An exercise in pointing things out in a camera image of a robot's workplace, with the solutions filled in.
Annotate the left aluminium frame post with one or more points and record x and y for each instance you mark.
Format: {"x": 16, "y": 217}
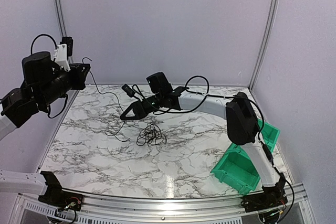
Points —
{"x": 63, "y": 28}

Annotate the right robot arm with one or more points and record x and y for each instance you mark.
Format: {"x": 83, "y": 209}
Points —
{"x": 243, "y": 126}

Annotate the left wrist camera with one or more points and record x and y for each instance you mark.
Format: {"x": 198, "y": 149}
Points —
{"x": 62, "y": 52}

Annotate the green three-compartment bin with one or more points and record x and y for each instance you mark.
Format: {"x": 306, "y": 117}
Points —
{"x": 236, "y": 170}

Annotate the front aluminium rail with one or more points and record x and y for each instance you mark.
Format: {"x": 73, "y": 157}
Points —
{"x": 114, "y": 209}

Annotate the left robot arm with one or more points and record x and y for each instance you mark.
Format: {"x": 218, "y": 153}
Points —
{"x": 47, "y": 77}

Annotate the aluminium frame post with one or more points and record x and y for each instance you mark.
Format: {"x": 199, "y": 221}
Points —
{"x": 63, "y": 28}
{"x": 264, "y": 43}

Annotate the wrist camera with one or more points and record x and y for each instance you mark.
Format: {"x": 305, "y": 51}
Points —
{"x": 62, "y": 52}
{"x": 130, "y": 91}

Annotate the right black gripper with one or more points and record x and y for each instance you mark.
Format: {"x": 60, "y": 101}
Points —
{"x": 139, "y": 111}

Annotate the right aluminium frame post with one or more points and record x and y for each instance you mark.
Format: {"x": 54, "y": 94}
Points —
{"x": 264, "y": 43}

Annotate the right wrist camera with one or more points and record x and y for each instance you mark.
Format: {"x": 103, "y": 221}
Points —
{"x": 130, "y": 91}

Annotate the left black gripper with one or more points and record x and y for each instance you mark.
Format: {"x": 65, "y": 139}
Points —
{"x": 80, "y": 76}

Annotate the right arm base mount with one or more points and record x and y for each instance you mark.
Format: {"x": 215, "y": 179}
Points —
{"x": 270, "y": 197}

